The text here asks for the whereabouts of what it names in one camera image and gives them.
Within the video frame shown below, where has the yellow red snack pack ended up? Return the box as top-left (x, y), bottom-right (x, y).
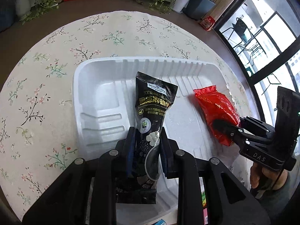
top-left (201, 191), bottom-right (206, 209)

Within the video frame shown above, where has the tall plant blue pot right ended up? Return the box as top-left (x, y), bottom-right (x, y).
top-left (184, 0), bottom-right (251, 21)

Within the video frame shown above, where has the black balcony chair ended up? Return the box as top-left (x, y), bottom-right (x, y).
top-left (221, 17), bottom-right (253, 49)

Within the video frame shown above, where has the right hand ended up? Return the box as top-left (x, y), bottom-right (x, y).
top-left (250, 163), bottom-right (288, 190)

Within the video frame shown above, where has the floral tablecloth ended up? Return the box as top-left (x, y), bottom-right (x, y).
top-left (1, 11), bottom-right (252, 219)

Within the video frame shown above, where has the balcony glass table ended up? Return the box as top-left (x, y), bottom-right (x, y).
top-left (237, 37), bottom-right (267, 66)

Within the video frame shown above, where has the black snack bag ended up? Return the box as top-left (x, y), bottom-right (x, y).
top-left (116, 72), bottom-right (178, 204)

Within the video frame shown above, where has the light blue snack bag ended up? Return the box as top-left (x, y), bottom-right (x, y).
top-left (152, 219), bottom-right (167, 225)

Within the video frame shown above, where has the white plastic tray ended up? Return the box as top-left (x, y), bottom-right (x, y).
top-left (72, 56), bottom-right (242, 218)

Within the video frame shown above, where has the red paper bag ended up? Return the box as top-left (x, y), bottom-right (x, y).
top-left (199, 16), bottom-right (215, 31)

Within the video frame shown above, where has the red snack bag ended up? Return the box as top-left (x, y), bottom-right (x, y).
top-left (193, 85), bottom-right (240, 146)

